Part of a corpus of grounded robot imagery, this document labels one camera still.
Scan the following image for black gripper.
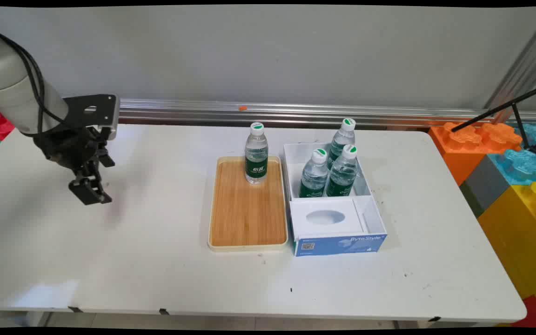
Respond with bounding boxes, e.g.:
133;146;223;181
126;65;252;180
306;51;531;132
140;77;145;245
33;125;116;206

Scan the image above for water bottle with green label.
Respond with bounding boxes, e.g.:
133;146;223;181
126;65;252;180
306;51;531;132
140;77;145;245
299;148;329;198
327;118;357;169
244;122;269;185
325;144;359;198

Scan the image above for bamboo tray with cream rim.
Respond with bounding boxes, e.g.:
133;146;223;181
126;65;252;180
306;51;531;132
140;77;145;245
208;155;289;253

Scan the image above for white and blue cardboard box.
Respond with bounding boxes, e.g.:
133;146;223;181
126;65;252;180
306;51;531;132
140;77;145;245
283;141;388;257

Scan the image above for orange foam building block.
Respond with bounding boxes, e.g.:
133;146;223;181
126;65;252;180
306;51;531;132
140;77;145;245
428;122;523;187

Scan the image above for grey foam building block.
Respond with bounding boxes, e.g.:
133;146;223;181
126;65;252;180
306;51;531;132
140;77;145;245
459;155;511;218

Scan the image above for blue foam building block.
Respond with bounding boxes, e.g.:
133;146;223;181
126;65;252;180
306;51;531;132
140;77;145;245
488;149;536;187
514;123;536;154

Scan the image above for black tripod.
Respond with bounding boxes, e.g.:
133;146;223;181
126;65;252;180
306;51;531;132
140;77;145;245
451;81;536;157

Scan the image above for large toy building blocks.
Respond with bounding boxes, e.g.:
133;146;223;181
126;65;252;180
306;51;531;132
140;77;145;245
477;181;536;322

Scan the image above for red foam building block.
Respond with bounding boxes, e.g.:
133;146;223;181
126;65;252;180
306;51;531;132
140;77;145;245
511;295;536;328

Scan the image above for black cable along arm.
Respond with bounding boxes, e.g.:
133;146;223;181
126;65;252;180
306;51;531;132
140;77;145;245
0;29;69;128

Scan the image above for aluminium frame rail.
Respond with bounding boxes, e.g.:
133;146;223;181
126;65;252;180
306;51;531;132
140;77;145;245
118;98;536;129

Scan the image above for aluminium frame post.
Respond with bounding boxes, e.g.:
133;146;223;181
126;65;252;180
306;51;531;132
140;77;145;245
484;8;536;112

